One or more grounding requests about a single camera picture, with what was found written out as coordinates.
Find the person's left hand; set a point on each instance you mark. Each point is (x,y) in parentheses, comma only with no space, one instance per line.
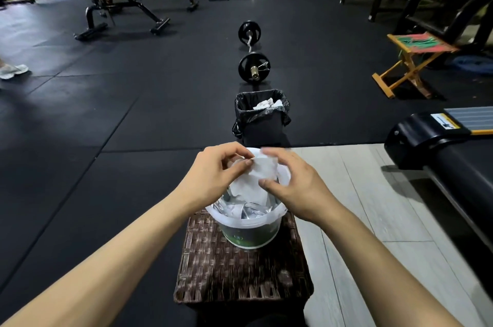
(210,180)

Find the person's right hand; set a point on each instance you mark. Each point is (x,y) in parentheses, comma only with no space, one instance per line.
(304,192)

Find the person's right thumb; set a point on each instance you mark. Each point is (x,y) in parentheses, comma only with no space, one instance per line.
(269,185)

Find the person's left thumb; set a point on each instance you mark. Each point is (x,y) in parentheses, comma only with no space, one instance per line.
(240,169)

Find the white wet wipe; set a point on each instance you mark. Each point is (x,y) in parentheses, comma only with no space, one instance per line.
(254,180)

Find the person's right forearm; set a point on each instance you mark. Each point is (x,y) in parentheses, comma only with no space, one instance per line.
(369,273)

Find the person's left forearm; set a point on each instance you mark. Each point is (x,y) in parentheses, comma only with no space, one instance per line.
(108,261)

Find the pile of silver foil packets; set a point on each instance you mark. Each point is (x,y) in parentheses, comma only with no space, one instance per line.
(252,210)

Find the black trash bin with bag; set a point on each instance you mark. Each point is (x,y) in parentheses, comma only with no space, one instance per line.
(262,126)

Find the white bucket with green label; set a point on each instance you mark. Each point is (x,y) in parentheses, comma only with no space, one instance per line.
(250,232)

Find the crumpled white tissue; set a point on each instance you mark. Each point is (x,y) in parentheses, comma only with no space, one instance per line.
(267,104)

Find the brown woven wicker stool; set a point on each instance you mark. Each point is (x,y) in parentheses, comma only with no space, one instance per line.
(238,273)

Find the short barbell with black plates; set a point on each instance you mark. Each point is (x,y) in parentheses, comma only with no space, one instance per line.
(254,65)

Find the black treadmill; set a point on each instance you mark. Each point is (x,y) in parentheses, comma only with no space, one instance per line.
(454,149)

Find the wooden folding stool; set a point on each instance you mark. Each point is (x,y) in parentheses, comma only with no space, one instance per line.
(420,45)

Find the blue weight plate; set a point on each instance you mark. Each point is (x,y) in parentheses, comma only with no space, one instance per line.
(473,65)

